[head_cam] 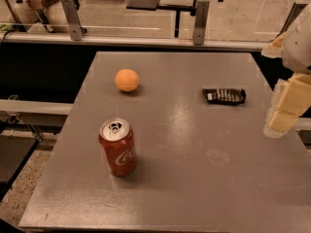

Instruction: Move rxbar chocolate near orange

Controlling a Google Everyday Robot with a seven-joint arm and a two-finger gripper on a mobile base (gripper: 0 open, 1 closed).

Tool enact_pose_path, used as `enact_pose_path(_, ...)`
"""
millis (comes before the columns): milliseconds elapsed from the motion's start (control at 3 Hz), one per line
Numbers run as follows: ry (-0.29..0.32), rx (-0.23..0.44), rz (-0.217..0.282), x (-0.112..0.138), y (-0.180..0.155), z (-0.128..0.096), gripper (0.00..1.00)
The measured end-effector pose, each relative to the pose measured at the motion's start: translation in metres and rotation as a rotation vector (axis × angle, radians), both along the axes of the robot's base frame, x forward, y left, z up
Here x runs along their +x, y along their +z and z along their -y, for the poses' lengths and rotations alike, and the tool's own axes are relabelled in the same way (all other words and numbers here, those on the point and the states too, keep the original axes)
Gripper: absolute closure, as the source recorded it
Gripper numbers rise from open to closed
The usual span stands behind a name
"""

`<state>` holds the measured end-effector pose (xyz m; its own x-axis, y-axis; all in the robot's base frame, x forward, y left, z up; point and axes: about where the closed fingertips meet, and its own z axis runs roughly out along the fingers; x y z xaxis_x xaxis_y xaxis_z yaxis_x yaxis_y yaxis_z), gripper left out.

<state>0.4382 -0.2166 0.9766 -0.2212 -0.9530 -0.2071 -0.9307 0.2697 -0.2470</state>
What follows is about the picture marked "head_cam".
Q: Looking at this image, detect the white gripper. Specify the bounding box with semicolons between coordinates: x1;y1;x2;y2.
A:
261;4;311;139

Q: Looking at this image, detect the black rxbar chocolate wrapper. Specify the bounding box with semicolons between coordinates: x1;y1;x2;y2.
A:
202;88;246;106

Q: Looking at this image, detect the orange fruit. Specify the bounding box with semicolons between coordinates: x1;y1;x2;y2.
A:
115;69;139;92

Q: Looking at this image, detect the red coca-cola can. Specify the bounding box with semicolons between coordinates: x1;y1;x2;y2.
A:
98;117;137;177

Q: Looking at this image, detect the grey side shelf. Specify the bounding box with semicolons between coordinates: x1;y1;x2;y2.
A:
0;99;73;127

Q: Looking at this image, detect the seated person in background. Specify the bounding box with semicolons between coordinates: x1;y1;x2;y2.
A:
8;0;80;33

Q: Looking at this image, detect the metal railing beam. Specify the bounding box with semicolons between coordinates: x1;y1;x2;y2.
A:
0;32;269;51

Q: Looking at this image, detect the right metal glass bracket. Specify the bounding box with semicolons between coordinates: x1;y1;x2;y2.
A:
280;1;308;34

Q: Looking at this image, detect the metal glass bracket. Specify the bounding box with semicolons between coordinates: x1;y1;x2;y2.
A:
60;0;84;41
280;1;308;34
193;1;210;46

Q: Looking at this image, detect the middle metal glass bracket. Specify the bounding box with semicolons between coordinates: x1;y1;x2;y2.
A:
193;1;210;46

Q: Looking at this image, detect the left metal glass bracket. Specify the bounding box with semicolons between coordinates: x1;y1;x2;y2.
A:
60;0;84;41

